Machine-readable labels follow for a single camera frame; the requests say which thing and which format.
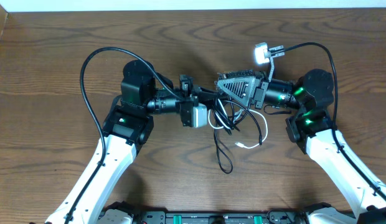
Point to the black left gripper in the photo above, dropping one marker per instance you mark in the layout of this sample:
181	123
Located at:
194	94

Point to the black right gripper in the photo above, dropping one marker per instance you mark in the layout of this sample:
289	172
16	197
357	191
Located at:
249	91

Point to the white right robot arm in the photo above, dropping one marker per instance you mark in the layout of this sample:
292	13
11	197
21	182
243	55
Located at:
314	131

